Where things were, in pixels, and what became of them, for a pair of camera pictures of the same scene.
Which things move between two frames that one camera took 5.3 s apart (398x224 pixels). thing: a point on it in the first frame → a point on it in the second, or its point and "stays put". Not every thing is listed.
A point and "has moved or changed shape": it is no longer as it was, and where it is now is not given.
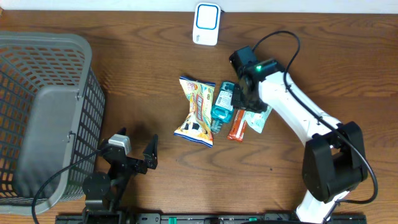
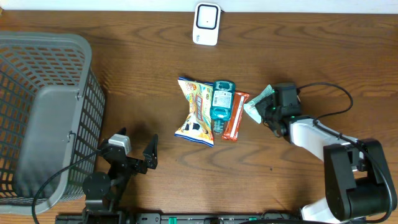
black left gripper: [150, 157] stays put
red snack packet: [239, 127] has moved or changed shape
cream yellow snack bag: [196, 126] stays put
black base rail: [204, 219] stays put
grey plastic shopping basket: [52, 120] stays put
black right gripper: [237, 89] → [264, 105]
